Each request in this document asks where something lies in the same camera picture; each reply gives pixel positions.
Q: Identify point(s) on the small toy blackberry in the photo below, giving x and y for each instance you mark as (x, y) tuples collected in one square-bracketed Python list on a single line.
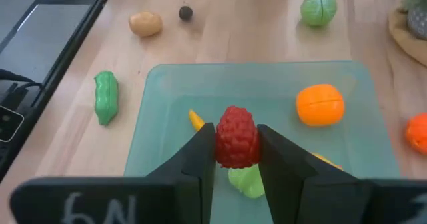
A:
[(186, 13)]

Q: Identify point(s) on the green toy cabbage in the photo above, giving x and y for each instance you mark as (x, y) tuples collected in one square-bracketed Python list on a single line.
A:
[(318, 10)]

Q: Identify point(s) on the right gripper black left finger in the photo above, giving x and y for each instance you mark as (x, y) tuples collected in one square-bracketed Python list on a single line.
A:
[(133, 200)]

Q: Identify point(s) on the red toy raspberry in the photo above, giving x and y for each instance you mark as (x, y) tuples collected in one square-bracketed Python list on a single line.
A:
[(237, 137)]

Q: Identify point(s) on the yellow toy lemon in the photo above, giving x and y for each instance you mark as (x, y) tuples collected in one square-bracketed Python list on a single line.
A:
[(328, 160)]

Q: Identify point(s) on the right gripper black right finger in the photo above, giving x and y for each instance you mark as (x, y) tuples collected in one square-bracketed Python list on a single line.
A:
[(317, 197)]

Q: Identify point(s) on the teal translucent plastic container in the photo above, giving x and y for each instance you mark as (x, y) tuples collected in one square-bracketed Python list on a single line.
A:
[(260, 84)]

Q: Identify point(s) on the black table camera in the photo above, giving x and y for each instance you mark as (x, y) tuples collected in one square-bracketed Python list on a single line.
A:
[(10, 124)]

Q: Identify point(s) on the green toy pea pod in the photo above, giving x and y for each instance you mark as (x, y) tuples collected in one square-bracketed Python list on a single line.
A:
[(106, 97)]

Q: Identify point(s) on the ribbed orange toy pumpkin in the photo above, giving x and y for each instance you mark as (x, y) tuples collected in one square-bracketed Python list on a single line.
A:
[(418, 134)]

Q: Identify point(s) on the potted green plant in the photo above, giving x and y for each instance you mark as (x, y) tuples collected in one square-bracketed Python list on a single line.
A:
[(417, 10)]

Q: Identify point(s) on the black aluminium table frame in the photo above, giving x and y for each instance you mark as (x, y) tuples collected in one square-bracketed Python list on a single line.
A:
[(80, 34)]

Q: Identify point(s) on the light green toy starfruit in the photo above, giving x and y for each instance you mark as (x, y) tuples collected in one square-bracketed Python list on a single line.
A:
[(247, 184)]

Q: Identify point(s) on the thin yellow toy piece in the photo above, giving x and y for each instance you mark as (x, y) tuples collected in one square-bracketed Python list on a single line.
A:
[(197, 120)]

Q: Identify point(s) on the tan toy potato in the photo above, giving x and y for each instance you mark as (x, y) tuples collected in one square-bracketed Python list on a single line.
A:
[(145, 24)]

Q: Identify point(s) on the smooth orange toy fruit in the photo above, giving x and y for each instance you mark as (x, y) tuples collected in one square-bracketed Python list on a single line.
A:
[(320, 105)]

